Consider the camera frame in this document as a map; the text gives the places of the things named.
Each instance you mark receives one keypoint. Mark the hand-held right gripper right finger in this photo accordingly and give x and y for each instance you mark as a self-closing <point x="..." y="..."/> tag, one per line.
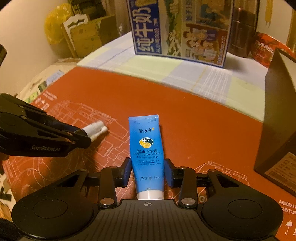
<point x="167" y="172"/>

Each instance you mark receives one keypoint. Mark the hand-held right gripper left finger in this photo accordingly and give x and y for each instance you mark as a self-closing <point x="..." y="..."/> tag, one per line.
<point x="126" y="172"/>

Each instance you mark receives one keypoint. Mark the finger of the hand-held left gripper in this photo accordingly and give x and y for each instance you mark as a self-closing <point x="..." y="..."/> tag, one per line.
<point x="27" y="109"/>
<point x="81" y="139"/>

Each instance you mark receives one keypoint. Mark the small white bottle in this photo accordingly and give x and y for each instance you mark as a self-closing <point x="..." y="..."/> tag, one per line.
<point x="96" y="129"/>

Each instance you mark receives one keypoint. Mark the blue hand cream tube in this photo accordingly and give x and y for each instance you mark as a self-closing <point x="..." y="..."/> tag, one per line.
<point x="146" y="143"/>

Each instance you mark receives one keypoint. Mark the brown shoe box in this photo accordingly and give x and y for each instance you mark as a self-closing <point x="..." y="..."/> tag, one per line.
<point x="279" y="115"/>

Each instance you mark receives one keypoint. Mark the red printed cardboard sheet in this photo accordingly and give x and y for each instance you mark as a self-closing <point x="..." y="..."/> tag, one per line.
<point x="196" y="129"/>

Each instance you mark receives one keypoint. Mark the yellow plastic bag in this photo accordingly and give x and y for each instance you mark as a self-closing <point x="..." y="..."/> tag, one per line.
<point x="55" y="25"/>

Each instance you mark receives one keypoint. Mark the brown cardboard box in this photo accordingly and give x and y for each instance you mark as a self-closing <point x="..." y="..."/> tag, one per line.
<point x="87" y="37"/>

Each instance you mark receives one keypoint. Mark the pale checkered tablecloth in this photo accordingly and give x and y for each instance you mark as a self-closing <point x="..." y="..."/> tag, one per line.
<point x="161" y="76"/>

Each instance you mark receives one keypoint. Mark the beige patterned curtain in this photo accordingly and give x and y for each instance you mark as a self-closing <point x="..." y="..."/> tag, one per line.
<point x="124" y="23"/>

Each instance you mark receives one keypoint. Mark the large blue milk carton box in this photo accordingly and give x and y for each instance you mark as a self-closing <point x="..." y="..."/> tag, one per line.
<point x="180" y="30"/>

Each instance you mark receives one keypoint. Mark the dark brown thermos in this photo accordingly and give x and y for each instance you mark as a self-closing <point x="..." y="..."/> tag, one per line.
<point x="241" y="34"/>

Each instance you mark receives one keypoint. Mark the red instant food bowl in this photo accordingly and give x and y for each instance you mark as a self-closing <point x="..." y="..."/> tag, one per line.
<point x="266" y="49"/>

